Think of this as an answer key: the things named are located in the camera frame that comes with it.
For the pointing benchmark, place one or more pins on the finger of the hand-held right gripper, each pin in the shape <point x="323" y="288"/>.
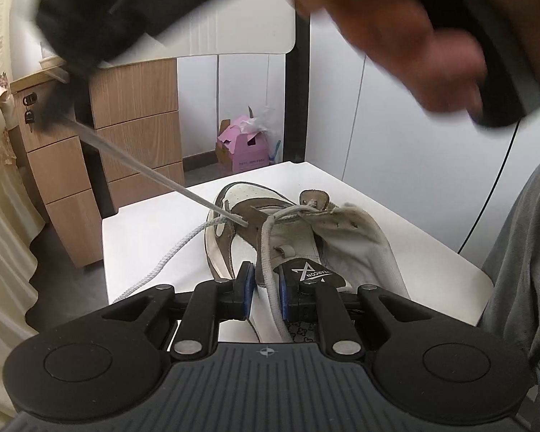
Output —
<point x="58" y="94"/>

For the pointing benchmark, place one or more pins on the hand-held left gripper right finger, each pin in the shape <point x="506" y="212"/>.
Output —
<point x="282" y="294"/>

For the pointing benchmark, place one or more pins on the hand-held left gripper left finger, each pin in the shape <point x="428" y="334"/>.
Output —
<point x="247" y="288"/>

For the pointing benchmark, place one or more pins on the white shoelace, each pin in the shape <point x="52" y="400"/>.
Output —
<point x="274" y="306"/>

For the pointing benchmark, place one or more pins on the white and brown shoe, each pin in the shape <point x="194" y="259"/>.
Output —
<point x="364" y="243"/>

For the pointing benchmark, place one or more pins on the person's right hand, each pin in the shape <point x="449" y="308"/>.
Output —
<point x="387" y="31"/>

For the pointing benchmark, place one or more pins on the cabinet keys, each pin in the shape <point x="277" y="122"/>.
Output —
<point x="29" y="114"/>

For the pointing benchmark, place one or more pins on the wooden bedside cabinet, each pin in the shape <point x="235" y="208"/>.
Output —
<point x="135" y="144"/>

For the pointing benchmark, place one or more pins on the pink cardboard box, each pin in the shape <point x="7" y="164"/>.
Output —
<point x="247" y="153"/>

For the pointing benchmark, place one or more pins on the cream bed skirt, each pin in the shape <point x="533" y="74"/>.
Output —
<point x="4" y="234"/>

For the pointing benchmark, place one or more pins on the white chair with black frame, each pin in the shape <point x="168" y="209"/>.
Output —
<point x="162" y="216"/>

